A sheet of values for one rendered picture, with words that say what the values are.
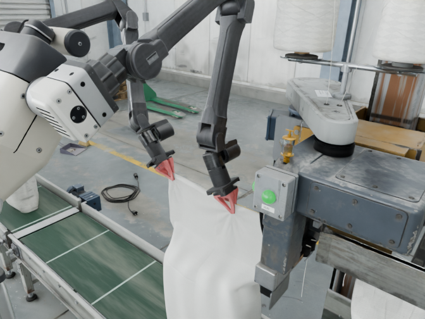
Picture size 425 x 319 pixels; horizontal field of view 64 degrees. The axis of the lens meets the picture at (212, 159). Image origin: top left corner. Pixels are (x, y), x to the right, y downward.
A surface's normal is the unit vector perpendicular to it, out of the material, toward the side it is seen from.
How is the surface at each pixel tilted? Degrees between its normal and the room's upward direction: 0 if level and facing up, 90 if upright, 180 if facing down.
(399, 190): 0
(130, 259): 0
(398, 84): 90
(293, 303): 0
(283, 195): 90
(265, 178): 90
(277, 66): 90
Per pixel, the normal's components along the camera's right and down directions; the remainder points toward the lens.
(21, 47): -0.47, -0.36
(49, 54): 0.88, -0.24
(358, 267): -0.63, 0.30
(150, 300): 0.03, -0.91
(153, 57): 0.73, 0.18
